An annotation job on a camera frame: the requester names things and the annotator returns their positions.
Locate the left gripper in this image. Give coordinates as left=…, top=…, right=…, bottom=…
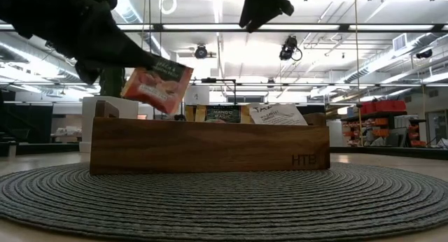
left=20, top=0, right=160, bottom=85

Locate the red peach tea packet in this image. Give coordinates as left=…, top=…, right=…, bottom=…
left=120, top=56, right=195, bottom=115

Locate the yellow mango tea packet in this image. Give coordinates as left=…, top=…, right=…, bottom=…
left=195, top=104, right=251, bottom=124
left=184, top=104, right=197, bottom=122

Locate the white orange tea packet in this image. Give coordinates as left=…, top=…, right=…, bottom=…
left=246, top=102, right=309, bottom=127

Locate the wooden tea organiser box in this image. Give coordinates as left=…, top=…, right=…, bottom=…
left=89, top=100, right=331, bottom=176

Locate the green cactus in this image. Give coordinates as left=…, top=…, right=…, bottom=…
left=99, top=66, right=126, bottom=99

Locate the LED light bar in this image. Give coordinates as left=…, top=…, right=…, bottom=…
left=0, top=22, right=448, bottom=34
left=192, top=81, right=448, bottom=88

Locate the black stand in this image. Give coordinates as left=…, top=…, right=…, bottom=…
left=201, top=77, right=238, bottom=106

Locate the yellow vertical pole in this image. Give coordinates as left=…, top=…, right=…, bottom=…
left=353, top=0, right=363, bottom=147

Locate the white ceiling vent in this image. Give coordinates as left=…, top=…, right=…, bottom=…
left=392, top=33, right=408, bottom=52

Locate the black background counter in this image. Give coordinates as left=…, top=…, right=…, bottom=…
left=0, top=90, right=53, bottom=145

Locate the red storage bin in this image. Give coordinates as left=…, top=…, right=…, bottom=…
left=360, top=101, right=377, bottom=114
left=376, top=99, right=407, bottom=113

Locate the white cabinet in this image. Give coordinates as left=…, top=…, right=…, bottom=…
left=327, top=120, right=344, bottom=148

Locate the shelf with orange bins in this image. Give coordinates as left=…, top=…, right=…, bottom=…
left=341, top=100, right=428, bottom=148

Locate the grey round woven mat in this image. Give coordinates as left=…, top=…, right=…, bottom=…
left=0, top=161, right=448, bottom=242

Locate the black aluminium table frame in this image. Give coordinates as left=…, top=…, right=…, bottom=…
left=0, top=141, right=448, bottom=162

